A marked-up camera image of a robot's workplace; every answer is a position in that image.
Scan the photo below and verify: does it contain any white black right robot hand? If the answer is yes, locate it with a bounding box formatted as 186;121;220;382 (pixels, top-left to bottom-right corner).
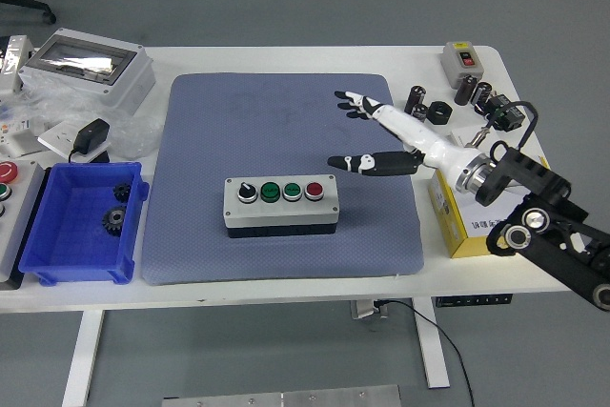
327;90;478;184

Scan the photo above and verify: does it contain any grey four-button control box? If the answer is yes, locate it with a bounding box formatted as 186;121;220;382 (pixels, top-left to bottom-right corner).
222;173;340;239

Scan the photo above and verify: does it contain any black hex nut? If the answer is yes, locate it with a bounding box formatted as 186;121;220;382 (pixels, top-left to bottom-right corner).
426;100;453;126

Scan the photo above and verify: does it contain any yellow white carton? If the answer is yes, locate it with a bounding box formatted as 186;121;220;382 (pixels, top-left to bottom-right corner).
427;153;549;259

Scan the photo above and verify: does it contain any black green terminal module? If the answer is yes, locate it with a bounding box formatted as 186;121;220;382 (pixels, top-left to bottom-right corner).
483;94;526;132

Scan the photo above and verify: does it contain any black table control panel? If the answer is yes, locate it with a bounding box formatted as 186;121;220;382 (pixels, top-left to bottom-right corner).
434;293;515;308

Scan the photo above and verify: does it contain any blue-grey table mat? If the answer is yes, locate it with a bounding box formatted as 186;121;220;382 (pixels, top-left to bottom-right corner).
141;71;425;287

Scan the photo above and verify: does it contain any white table leg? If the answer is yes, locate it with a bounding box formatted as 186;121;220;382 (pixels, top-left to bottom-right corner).
413;296;452;389
61;310;105;407

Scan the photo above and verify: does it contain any clear plastic bag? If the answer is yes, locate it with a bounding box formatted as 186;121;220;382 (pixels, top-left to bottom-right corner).
0;77;163;160

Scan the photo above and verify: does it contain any grey metal plate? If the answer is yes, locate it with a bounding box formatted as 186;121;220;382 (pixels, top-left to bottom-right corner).
161;383;402;407

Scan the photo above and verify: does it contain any large black gear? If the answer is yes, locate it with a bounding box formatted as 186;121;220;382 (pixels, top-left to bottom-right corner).
101;205;129;237

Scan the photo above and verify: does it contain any black power adapter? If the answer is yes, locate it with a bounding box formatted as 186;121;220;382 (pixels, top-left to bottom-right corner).
68;118;112;164

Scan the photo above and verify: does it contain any blue plastic bin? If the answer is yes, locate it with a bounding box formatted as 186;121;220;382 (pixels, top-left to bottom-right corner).
17;161;151;287

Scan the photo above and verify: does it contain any small white packaging box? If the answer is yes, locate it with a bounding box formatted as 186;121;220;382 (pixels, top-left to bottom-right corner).
0;115;49;159

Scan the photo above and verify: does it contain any grey emergency-stop control box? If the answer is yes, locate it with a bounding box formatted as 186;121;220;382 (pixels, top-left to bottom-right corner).
0;160;51;290

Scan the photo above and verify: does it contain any white silver device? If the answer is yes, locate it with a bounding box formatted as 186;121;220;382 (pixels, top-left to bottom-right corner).
0;34;35;96

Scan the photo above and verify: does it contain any white wall switch plate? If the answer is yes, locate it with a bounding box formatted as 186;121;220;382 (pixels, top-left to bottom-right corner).
450;126;483;149

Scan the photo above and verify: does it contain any grey two-button switch box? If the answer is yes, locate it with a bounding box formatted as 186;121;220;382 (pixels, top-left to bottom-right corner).
438;40;485;90

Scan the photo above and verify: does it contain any metal under-table bracket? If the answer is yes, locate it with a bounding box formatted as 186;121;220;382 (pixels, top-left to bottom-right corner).
351;299;388;321

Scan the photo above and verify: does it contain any thin black cable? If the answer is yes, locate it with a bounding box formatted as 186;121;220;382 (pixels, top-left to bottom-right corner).
376;299;476;407

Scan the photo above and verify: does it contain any grey enclosure with clear lid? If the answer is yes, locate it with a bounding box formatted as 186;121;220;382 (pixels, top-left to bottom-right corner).
18;28;157;115

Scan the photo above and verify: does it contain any white wall socket plate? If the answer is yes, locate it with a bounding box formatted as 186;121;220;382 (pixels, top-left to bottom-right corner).
36;119;112;164

